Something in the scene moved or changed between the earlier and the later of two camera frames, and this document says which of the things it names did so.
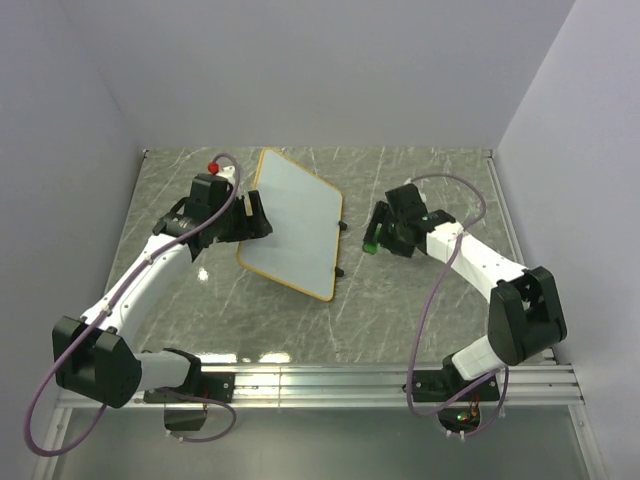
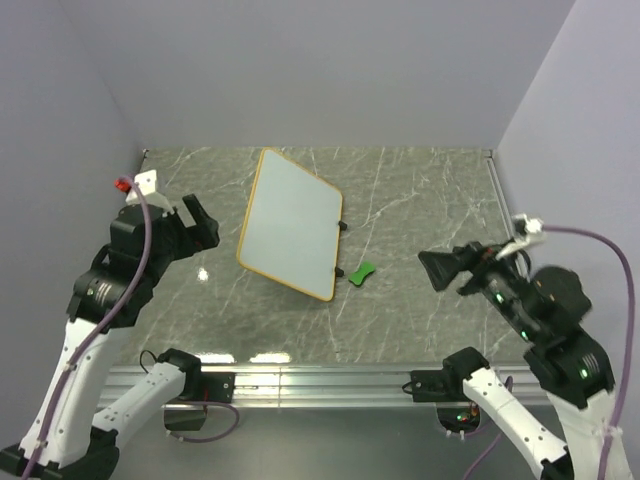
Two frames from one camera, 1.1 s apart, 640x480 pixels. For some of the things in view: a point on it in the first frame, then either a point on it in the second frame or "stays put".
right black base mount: x=443 y=385 stays put
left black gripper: x=256 y=225 → x=203 y=234
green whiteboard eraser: x=370 y=247 → x=357 y=277
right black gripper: x=381 y=215 → x=440 y=265
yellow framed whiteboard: x=304 y=211 stays put
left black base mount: x=214 y=385 stays put
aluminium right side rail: x=549 y=354 stays put
